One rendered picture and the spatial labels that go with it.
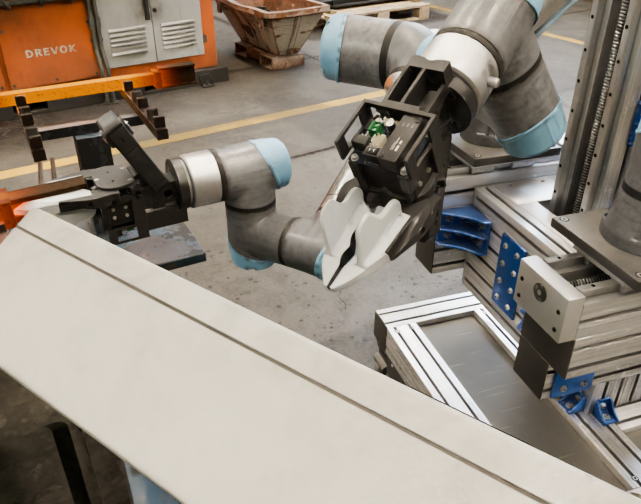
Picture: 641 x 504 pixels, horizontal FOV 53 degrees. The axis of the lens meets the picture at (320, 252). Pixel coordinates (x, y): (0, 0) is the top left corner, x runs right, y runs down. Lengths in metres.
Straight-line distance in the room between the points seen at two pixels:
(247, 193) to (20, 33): 3.59
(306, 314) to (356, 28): 1.33
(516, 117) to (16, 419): 0.66
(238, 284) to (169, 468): 2.18
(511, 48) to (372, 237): 0.24
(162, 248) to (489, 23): 0.86
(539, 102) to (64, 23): 3.94
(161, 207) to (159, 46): 3.79
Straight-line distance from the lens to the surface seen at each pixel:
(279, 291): 2.38
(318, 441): 0.25
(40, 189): 0.86
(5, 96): 1.41
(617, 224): 1.17
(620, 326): 1.21
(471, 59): 0.61
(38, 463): 0.94
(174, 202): 0.89
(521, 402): 1.72
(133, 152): 0.83
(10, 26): 4.40
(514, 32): 0.65
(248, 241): 0.93
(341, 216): 0.55
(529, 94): 0.69
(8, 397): 0.82
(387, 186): 0.56
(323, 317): 2.25
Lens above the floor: 1.37
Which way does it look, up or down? 32 degrees down
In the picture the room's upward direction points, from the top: straight up
